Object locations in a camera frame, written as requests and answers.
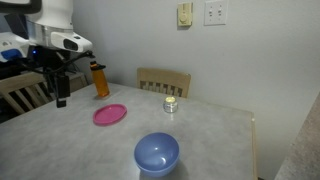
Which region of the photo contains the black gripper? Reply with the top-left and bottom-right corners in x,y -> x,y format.
29,46 -> 73,109

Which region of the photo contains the pink plate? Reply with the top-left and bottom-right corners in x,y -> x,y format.
92,103 -> 129,127

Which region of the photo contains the blue plastic bowl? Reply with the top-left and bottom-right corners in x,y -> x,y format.
133,132 -> 181,178

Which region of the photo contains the light wooden cabinet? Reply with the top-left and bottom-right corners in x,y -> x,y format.
68,71 -> 90,94

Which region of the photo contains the wooden slat-back chair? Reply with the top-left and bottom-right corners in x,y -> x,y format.
0,71 -> 58,116

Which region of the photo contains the orange water bottle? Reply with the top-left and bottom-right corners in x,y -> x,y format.
89,60 -> 111,99

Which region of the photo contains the wooden chair back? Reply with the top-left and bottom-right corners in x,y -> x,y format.
136,67 -> 192,99

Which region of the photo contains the small glass candle jar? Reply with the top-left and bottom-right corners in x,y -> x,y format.
162,96 -> 179,114

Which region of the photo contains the grey speckled countertop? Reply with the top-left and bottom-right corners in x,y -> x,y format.
274,93 -> 320,180

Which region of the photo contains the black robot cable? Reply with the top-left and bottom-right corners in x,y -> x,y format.
13,49 -> 96,76

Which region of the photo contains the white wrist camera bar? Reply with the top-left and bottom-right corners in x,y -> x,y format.
50,31 -> 94,54

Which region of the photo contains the beige wall dimmer switch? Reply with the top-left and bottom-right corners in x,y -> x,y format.
177,2 -> 194,28

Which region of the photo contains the white double light switch plate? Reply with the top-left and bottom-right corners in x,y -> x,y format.
203,0 -> 229,27

